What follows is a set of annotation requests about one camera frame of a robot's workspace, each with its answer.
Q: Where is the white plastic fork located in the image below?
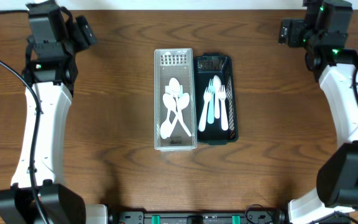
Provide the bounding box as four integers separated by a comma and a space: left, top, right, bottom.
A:
198, 87, 212, 132
218, 85, 229, 131

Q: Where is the pale pink plastic spoon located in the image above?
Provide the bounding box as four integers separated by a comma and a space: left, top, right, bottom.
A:
213, 75, 221, 119

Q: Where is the mint green plastic fork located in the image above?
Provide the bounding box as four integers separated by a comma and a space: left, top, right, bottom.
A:
207, 78, 215, 124

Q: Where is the clear perforated plastic basket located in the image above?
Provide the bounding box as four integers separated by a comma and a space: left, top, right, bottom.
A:
154, 48, 198, 151

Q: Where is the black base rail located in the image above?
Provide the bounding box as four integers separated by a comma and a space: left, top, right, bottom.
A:
107, 204, 289, 224

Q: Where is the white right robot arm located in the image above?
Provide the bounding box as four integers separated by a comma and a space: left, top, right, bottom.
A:
276, 0, 358, 223

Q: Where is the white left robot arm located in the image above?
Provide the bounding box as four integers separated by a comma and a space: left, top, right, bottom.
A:
0, 1, 111, 223

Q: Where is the dark green perforated basket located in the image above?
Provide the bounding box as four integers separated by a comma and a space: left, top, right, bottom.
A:
193, 53, 239, 145

